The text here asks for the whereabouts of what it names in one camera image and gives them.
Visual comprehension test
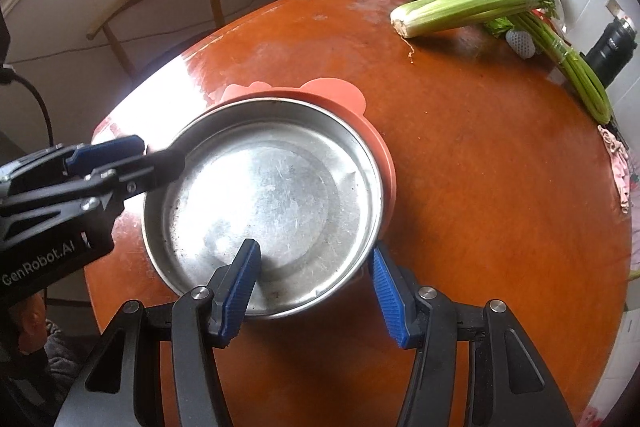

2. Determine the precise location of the shallow steel round pan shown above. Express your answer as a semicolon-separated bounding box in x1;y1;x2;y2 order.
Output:
142;96;384;319

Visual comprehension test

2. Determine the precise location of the orange bear-shaped plate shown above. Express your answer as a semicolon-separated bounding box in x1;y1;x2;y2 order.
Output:
205;77;397;237

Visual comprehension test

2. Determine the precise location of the operator hand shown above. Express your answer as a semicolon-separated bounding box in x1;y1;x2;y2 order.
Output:
10;294;48;355

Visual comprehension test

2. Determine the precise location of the pink crumpled cloth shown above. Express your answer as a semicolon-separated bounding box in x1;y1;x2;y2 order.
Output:
598;126;631;215

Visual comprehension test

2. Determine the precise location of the thick celery bunch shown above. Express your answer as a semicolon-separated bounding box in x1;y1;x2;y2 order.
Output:
390;0;556;39

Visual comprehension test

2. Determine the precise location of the thin green celery bunch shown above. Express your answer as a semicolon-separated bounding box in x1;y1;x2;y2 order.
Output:
509;12;612;124

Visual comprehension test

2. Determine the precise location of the black thermos bottle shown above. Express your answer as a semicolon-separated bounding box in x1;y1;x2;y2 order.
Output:
584;17;637;88

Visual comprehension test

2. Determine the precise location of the black cable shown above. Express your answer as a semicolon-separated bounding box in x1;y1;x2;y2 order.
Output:
0;66;56;148

